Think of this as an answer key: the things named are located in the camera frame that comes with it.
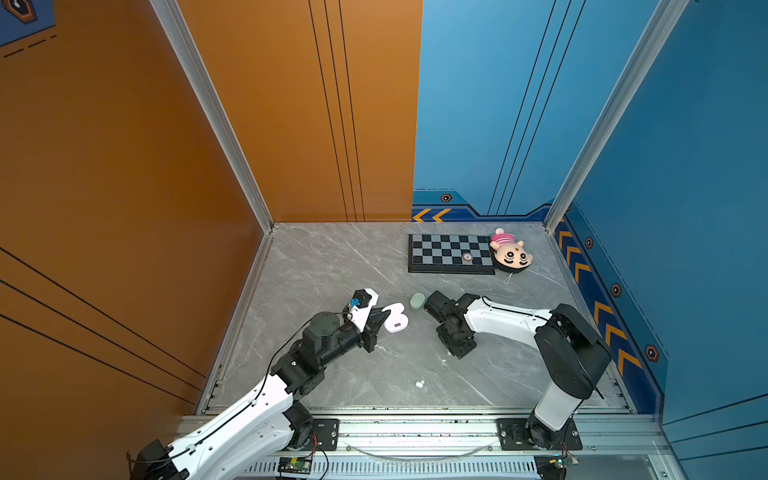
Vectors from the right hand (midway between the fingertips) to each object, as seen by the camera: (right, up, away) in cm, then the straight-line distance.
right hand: (440, 346), depth 89 cm
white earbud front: (-7, -8, -8) cm, 13 cm away
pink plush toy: (+25, +28, +11) cm, 39 cm away
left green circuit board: (-38, -24, -17) cm, 48 cm away
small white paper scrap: (0, -3, -3) cm, 4 cm away
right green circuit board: (+26, -21, -19) cm, 38 cm away
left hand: (-15, +14, -16) cm, 27 cm away
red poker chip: (+12, +26, +17) cm, 34 cm away
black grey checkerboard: (+6, +28, +17) cm, 33 cm away
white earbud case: (-13, +12, -18) cm, 25 cm away
